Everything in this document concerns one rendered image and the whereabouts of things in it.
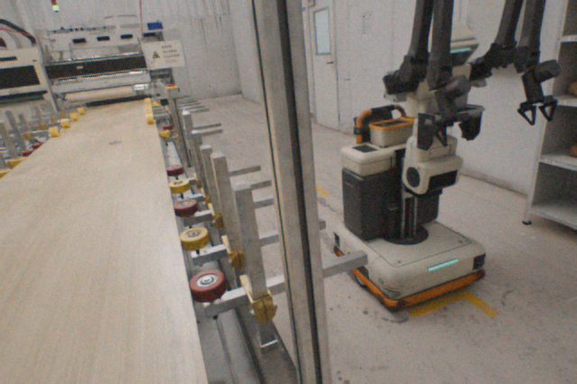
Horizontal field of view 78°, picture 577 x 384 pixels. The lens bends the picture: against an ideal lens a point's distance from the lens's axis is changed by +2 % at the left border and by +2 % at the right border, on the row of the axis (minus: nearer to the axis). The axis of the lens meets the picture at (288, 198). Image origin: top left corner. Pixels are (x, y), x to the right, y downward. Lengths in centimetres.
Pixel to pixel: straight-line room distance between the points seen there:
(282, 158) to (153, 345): 48
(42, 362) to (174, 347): 24
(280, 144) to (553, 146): 278
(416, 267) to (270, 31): 172
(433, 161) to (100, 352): 151
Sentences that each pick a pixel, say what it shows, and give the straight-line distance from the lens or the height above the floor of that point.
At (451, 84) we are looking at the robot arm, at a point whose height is 119.
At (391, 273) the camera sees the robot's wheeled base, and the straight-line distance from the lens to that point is 190.
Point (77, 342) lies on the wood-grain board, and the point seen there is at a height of 90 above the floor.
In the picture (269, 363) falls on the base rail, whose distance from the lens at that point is 91.
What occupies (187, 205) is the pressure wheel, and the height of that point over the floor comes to 91.
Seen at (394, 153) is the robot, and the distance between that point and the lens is 200.
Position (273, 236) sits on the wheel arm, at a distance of 111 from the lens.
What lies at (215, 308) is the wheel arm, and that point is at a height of 84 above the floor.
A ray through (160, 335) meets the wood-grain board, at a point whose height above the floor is 90.
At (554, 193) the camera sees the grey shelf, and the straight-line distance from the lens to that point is 326.
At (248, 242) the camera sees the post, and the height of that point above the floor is 100.
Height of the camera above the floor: 137
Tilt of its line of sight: 23 degrees down
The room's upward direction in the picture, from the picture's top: 7 degrees counter-clockwise
